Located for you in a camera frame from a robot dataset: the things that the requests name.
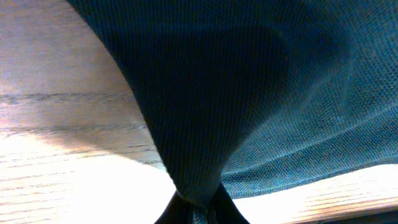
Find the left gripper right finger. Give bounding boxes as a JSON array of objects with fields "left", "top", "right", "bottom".
[{"left": 211, "top": 184, "right": 249, "bottom": 224}]

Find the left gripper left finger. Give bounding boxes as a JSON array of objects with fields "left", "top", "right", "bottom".
[{"left": 154, "top": 191, "right": 193, "bottom": 224}]

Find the black polo shirt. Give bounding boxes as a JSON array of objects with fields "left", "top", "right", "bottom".
[{"left": 71, "top": 0, "right": 397, "bottom": 206}]

